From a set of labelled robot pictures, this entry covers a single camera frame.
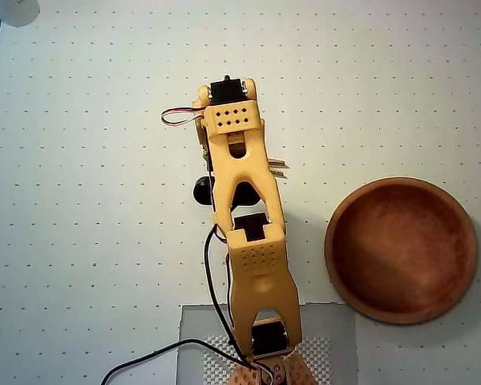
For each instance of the white textured mat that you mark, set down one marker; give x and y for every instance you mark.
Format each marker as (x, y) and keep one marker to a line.
(316, 353)

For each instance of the brown wooden bowl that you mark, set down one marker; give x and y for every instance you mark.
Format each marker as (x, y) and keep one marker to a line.
(401, 256)

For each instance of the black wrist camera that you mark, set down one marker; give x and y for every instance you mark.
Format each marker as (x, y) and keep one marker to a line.
(202, 192)

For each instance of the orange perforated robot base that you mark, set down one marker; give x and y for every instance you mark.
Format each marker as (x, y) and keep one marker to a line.
(300, 373)

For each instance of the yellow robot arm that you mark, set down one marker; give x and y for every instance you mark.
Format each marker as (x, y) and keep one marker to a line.
(244, 168)

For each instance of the white dotted paper sheet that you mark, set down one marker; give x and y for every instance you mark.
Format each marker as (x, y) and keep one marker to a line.
(104, 120)

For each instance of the wooden clothespin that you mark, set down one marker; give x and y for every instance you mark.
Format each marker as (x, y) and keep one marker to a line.
(280, 168)

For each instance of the grey metal base plate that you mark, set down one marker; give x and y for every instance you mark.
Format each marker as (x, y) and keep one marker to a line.
(336, 353)

